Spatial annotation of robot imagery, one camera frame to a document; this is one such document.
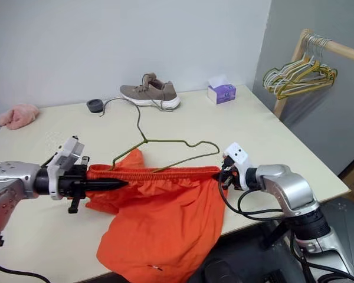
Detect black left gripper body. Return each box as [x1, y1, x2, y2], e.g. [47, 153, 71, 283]
[58, 157, 91, 214]

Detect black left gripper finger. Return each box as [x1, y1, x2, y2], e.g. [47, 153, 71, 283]
[87, 178, 129, 193]

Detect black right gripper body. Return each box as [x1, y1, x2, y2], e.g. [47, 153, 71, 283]
[219, 156, 240, 190]

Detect olive green wire hanger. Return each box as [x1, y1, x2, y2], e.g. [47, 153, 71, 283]
[99, 97, 221, 173]

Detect orange shorts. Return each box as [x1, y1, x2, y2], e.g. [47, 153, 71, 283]
[85, 149, 228, 280]

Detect purple tissue box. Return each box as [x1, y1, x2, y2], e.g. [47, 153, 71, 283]
[206, 75, 237, 104]

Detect pink fluffy cloth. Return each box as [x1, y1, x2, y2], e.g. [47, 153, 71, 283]
[0, 103, 40, 130]

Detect dark rounded shape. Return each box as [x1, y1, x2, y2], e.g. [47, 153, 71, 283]
[205, 256, 240, 283]

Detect bunch of hangers on rack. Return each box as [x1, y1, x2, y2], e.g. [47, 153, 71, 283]
[262, 37, 339, 101]

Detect taupe sneaker with white sole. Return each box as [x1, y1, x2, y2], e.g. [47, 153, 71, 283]
[119, 73, 181, 112]

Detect wooden clothes rack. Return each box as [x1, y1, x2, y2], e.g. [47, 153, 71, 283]
[273, 28, 354, 119]

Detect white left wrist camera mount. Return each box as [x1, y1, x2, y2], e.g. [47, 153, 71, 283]
[47, 136, 86, 201]

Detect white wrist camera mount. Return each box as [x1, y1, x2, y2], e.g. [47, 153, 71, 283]
[47, 136, 86, 201]
[222, 142, 256, 190]

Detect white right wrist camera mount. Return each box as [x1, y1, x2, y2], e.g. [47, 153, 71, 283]
[222, 142, 256, 190]

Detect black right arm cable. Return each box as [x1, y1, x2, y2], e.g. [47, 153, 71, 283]
[218, 170, 287, 221]

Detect black table frame bar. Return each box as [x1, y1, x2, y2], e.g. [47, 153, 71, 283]
[261, 221, 287, 250]

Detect white wire hanger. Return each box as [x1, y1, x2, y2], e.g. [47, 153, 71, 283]
[262, 35, 328, 92]

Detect yellow wire hanger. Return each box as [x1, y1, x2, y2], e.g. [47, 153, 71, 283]
[271, 35, 339, 98]

